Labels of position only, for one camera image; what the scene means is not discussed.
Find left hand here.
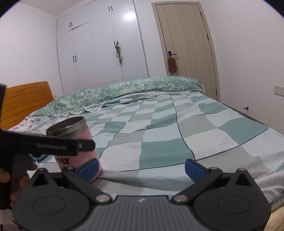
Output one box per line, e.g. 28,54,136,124
0,163,39,206

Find white wall socket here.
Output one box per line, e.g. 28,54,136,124
274,85,284,96

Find pink steel cup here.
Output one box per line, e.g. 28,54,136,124
46,116,102,174

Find white wardrobe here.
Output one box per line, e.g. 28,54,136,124
56,1,149,95

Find green hanging ornament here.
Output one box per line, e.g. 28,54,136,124
115,42,123,65

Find black door handle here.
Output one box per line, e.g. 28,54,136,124
168,51,177,58

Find green floral duvet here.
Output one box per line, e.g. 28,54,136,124
29,76,205,118

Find checkered green bed blanket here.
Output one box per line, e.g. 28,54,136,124
10,90,284,206

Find orange wooden headboard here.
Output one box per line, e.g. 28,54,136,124
1,81,54,130

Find beige wooden door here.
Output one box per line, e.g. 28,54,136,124
152,1,220,101

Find brown plush toy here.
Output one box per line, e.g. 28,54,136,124
167,57,178,76

